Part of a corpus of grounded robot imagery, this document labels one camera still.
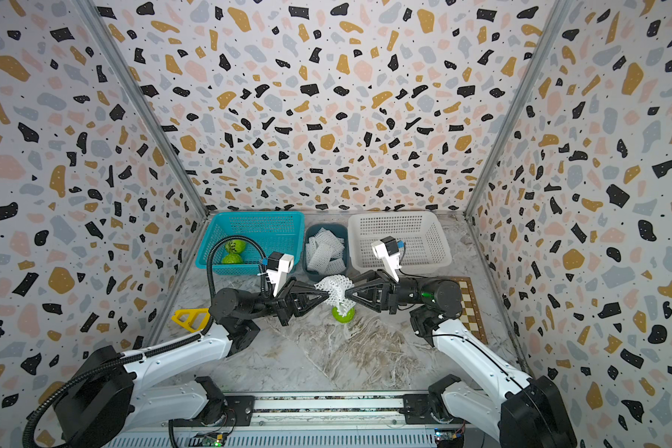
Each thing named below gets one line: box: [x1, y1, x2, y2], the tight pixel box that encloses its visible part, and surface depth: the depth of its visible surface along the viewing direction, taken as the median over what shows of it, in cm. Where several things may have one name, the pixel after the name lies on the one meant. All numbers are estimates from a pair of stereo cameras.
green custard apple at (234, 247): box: [224, 238, 247, 259], surface depth 105 cm
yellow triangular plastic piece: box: [171, 308, 211, 334], surface depth 92 cm
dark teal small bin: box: [302, 223, 350, 283], surface depth 105 cm
